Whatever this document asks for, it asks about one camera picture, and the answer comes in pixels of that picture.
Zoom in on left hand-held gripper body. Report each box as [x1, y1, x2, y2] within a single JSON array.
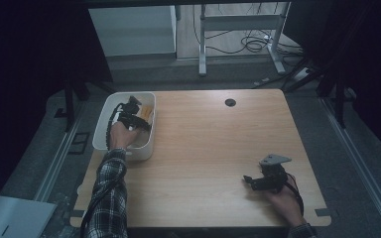
[[113, 95, 147, 131]]

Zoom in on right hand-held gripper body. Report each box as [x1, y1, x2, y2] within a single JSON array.
[[252, 153, 293, 195]]

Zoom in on white glove with orange fingers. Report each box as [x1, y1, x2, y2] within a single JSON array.
[[134, 104, 156, 122]]

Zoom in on white plastic bin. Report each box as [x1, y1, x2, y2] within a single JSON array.
[[91, 91, 158, 163]]

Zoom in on person's left hand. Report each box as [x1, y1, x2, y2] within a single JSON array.
[[108, 120, 141, 152]]

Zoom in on person's right hand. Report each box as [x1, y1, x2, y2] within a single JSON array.
[[265, 179, 308, 228]]

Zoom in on black stand legs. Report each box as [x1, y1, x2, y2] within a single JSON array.
[[63, 73, 115, 133], [316, 63, 358, 130]]

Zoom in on black tape strip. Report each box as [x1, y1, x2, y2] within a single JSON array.
[[314, 207, 332, 218], [69, 208, 86, 219]]

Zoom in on white cabinet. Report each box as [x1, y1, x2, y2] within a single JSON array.
[[88, 5, 178, 58]]

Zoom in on white power strip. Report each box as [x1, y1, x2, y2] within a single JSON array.
[[292, 66, 313, 82]]

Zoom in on white flat box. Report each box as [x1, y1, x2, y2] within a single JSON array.
[[0, 194, 58, 238]]

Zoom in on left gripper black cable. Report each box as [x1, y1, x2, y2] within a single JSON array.
[[79, 102, 127, 238]]

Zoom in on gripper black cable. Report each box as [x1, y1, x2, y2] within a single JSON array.
[[285, 172, 306, 217], [79, 102, 127, 238]]

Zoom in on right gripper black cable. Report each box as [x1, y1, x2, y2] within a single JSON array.
[[285, 172, 306, 217]]

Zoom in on metal floor rail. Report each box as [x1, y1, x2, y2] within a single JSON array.
[[33, 105, 85, 203], [319, 97, 381, 238]]

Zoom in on black floor cables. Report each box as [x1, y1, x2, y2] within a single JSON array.
[[191, 2, 305, 58]]

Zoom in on grey metal desk frame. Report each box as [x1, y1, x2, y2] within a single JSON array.
[[197, 1, 293, 77]]

